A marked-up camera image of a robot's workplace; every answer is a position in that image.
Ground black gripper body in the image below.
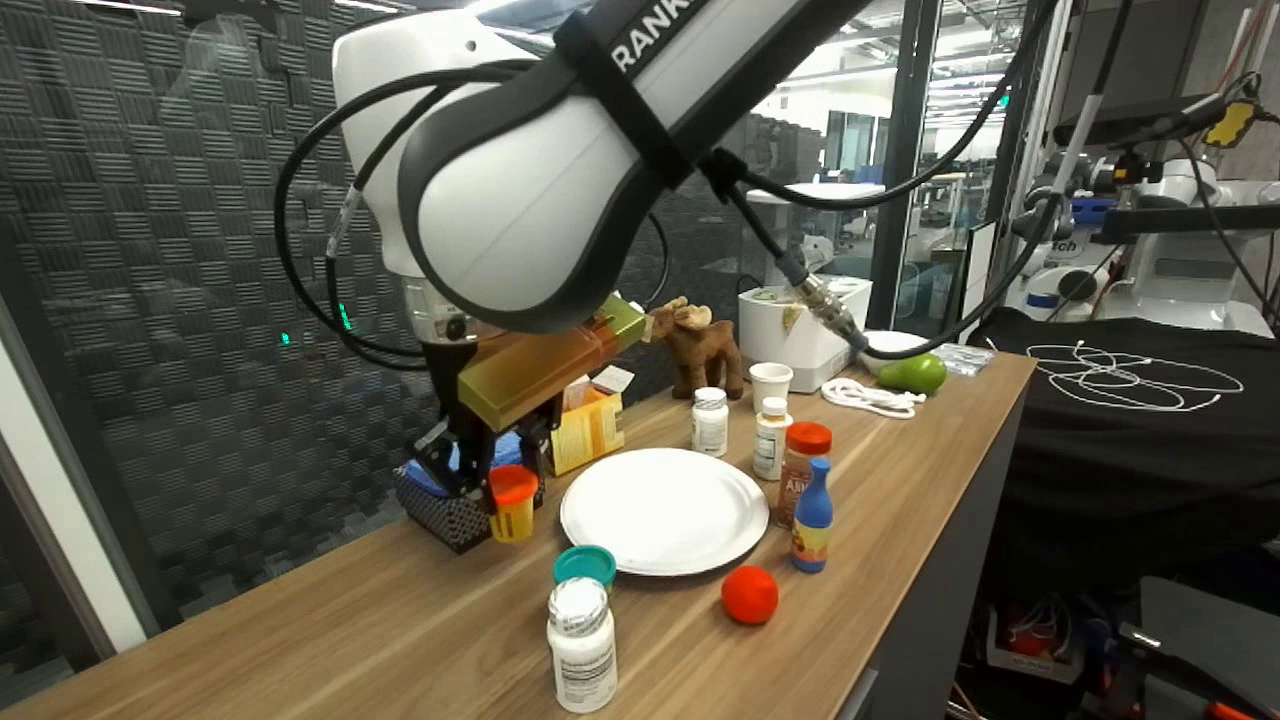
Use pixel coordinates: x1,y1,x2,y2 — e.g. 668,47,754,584
420,334,502,453

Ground yellow tub orange lid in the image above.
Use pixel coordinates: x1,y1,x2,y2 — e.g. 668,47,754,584
484,460,546,548

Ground white bottle blue label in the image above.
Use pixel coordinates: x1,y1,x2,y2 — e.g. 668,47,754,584
689,384,738,460

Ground white bottle green label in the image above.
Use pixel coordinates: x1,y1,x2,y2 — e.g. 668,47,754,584
750,409,792,489

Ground yellow open carton box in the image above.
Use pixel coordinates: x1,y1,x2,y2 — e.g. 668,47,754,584
546,365,635,479

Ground blue box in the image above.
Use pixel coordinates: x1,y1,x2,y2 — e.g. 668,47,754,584
391,458,496,556

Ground white round plate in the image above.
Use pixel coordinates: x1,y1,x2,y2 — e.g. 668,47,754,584
556,444,777,584

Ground brown moose plush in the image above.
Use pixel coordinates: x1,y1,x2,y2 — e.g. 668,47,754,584
648,295,754,405

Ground red ball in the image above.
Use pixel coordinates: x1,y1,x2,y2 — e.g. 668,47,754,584
717,564,783,633

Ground white countertop garden appliance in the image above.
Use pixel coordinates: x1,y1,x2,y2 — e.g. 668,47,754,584
738,273,877,395

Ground spice jar orange lid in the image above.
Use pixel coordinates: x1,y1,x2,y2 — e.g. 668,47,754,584
777,419,839,534

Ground green pear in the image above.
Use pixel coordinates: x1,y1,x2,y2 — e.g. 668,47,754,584
871,347,954,400

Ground white shallow dish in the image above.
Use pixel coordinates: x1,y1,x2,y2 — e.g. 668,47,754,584
857,329,1001,384

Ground dark pillar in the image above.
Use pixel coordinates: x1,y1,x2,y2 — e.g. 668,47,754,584
864,0,944,334

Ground orange items under table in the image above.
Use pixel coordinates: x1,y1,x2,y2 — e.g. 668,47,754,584
984,596,1118,687

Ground white lab equipment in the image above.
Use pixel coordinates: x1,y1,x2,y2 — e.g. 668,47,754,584
1013,131,1280,341

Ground black cloth covered table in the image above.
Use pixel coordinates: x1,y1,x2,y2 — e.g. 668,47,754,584
970,307,1280,594

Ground black chair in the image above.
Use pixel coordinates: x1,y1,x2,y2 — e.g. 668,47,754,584
1125,572,1280,720

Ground yellow tag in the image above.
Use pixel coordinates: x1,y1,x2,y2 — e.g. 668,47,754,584
1205,95,1265,154

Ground brown wrist camera box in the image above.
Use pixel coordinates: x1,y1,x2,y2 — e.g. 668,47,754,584
457,292,653,435

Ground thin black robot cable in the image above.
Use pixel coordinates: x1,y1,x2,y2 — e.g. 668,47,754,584
269,58,593,375

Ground thick cable metal connector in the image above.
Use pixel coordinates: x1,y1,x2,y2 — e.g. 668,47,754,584
705,0,1137,365

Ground white rope coil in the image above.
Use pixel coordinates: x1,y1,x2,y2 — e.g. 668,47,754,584
817,375,930,426

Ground thin white cable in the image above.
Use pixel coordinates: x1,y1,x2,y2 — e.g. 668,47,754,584
1024,338,1251,419

